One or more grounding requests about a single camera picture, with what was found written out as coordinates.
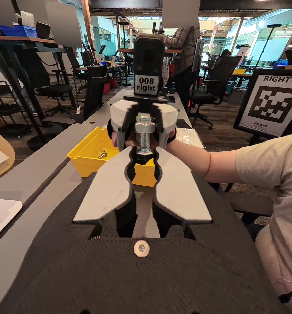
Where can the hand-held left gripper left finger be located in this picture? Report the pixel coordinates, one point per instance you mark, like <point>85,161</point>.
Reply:
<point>106,191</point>

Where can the black pole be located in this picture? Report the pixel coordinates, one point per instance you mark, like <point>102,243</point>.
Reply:
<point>16,85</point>

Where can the wooden pillar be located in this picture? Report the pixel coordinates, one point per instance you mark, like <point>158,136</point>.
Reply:
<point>88,27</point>

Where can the silver hex nut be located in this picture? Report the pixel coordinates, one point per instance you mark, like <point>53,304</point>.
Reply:
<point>145,127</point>

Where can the person's right hand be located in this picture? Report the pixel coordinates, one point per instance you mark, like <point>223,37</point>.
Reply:
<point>131,143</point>

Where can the black utility cart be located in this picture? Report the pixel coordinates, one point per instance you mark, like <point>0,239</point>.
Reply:
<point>8,110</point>

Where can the person's right forearm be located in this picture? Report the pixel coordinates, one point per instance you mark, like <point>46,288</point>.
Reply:
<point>197,159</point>

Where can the black framed marker sign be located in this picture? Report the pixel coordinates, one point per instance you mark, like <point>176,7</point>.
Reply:
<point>271,103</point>

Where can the black laptop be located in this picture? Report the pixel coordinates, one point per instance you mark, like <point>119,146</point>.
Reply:
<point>43,30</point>

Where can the black office chair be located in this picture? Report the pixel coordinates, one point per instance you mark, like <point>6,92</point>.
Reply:
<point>95,93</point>
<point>55,90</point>
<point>217,81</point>

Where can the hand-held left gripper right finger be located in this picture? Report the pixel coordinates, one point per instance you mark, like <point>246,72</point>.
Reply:
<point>182,193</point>

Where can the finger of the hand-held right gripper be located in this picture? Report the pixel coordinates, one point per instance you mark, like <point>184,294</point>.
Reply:
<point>170,115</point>
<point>117,112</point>

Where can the black chair grey armrest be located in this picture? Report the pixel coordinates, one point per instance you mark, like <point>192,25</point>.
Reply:
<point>59,120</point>

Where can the wooden top standing desk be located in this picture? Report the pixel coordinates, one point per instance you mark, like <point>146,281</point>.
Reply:
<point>25,40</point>

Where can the dark grey chair armrest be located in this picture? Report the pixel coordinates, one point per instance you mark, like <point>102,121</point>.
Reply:
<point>248,203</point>

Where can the yellow plastic bin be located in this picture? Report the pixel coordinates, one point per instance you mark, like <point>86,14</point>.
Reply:
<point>87,162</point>

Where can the small blue storage bin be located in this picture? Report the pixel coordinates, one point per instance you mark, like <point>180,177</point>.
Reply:
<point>18,31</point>

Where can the printed paper sheet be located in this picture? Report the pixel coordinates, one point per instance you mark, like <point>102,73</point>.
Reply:
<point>191,137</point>

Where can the black flat pad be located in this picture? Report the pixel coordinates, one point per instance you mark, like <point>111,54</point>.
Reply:
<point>184,124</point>

